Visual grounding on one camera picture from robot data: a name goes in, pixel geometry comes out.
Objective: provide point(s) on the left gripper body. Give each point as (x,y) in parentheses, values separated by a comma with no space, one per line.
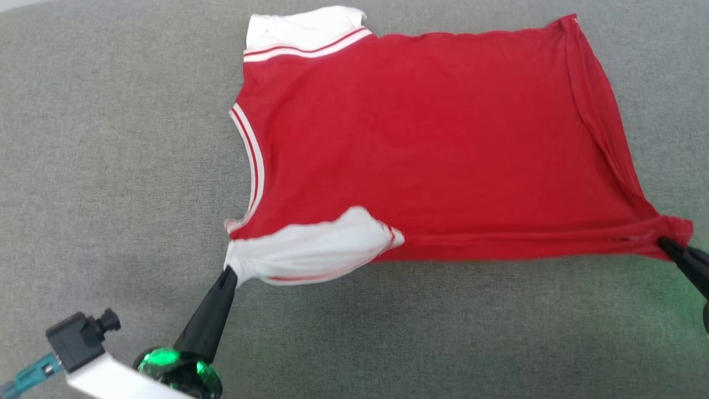
(177,374)

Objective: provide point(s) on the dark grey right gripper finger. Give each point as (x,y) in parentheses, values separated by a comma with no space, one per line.
(687,266)
(699,257)

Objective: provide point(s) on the red and white jersey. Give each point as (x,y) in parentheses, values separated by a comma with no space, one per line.
(415,138)

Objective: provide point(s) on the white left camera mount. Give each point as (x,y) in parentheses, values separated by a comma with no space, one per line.
(111,379)

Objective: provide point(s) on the grey fabric sofa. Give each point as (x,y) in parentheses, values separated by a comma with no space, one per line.
(111,166)

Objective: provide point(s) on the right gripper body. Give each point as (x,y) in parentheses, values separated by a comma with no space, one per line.
(706,318)

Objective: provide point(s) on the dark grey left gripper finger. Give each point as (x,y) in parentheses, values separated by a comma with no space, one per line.
(199,321)
(219,327)

